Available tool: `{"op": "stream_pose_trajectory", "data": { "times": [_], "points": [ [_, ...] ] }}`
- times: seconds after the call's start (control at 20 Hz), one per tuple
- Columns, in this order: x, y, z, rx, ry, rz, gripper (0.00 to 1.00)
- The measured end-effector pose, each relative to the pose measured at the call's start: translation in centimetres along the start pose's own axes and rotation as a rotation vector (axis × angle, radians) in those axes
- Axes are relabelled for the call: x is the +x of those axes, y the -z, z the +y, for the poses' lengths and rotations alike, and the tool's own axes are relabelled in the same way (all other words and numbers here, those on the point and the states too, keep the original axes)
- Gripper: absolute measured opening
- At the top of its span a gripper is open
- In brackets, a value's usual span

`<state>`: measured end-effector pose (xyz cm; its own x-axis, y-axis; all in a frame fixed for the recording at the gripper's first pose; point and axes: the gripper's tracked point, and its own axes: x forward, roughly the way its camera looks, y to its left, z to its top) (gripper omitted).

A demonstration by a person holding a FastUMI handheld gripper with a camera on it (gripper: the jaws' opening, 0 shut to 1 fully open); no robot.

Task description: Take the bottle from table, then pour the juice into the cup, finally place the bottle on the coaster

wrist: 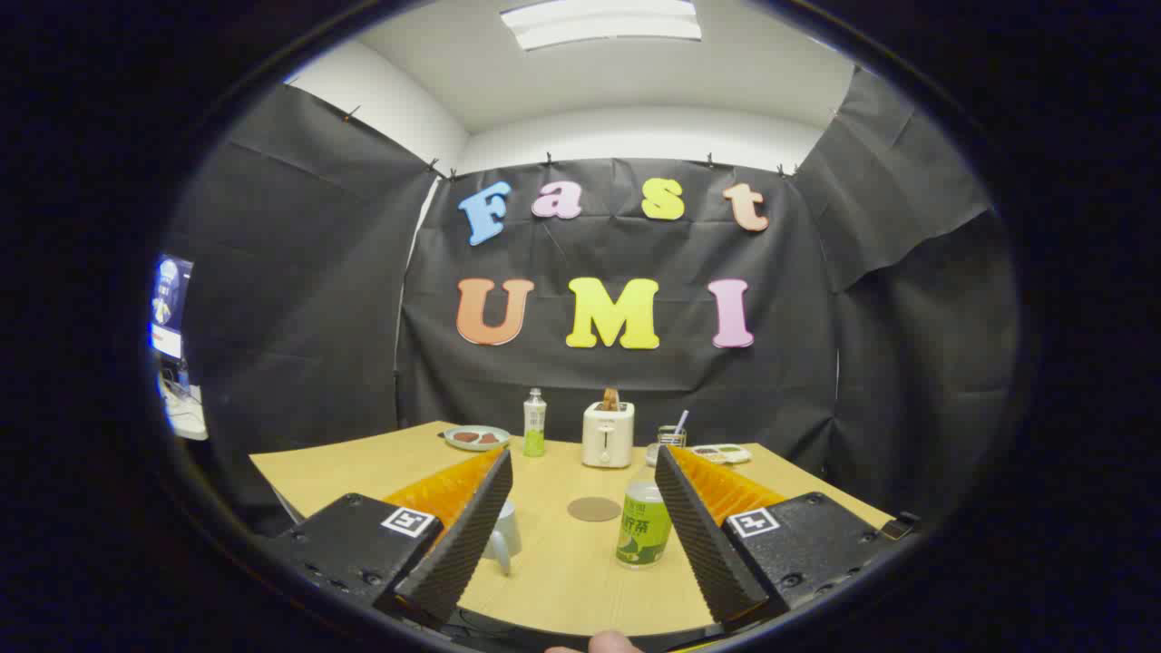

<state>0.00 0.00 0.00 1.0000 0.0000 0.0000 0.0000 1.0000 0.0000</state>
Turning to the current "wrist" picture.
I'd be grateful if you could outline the small capped green bottle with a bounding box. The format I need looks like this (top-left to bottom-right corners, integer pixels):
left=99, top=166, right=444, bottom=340
left=523, top=388, right=548, bottom=458

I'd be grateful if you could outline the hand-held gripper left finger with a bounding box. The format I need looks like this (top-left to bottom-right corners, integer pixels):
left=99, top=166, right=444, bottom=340
left=263, top=447, right=514, bottom=631

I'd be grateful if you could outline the green label juice bottle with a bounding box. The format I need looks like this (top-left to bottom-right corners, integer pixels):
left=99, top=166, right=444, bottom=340
left=616, top=481, right=673, bottom=570

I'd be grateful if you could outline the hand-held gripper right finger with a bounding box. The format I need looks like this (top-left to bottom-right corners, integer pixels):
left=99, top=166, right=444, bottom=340
left=654, top=444, right=910, bottom=633

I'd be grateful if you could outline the white cup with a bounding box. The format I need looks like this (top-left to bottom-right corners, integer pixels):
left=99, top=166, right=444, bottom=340
left=481, top=499, right=523, bottom=577

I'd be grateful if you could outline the computer monitor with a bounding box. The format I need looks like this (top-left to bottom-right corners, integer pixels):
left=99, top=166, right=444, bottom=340
left=150, top=256, right=194, bottom=364

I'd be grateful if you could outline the white side desk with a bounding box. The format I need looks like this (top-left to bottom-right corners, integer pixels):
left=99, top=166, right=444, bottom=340
left=161, top=376, right=210, bottom=442

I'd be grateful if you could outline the pale green plate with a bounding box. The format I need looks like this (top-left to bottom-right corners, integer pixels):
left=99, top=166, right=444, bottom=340
left=443, top=425, right=512, bottom=452

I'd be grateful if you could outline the white toaster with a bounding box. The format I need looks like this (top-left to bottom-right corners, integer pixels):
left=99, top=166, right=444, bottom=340
left=581, top=401, right=636, bottom=470

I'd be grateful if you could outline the black backdrop cloth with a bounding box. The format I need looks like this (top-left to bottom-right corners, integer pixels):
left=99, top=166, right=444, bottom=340
left=168, top=68, right=1021, bottom=536

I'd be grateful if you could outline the wooden table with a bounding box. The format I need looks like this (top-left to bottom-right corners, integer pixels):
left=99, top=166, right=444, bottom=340
left=249, top=420, right=897, bottom=638

